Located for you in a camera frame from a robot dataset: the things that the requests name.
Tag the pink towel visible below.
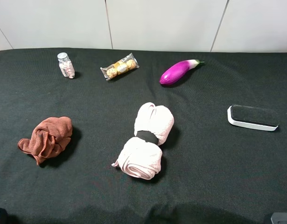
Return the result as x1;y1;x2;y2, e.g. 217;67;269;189
112;102;174;180

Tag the black band on towel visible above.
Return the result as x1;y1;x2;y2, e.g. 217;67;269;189
135;130;159;145

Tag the purple toy eggplant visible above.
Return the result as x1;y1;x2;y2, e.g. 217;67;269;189
159;59;204;85

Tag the wrapped gold chocolates pack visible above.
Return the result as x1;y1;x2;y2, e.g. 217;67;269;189
100;53;140;81

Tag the glass jar of pink pills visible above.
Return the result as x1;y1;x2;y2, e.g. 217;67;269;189
57;52;75;79

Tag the crumpled brown cloth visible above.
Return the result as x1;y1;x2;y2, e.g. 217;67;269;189
17;117;73;165

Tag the white and black eraser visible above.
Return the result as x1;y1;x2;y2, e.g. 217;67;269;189
227;105;280;132

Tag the black device bottom left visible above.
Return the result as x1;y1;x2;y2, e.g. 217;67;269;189
0;208;8;224

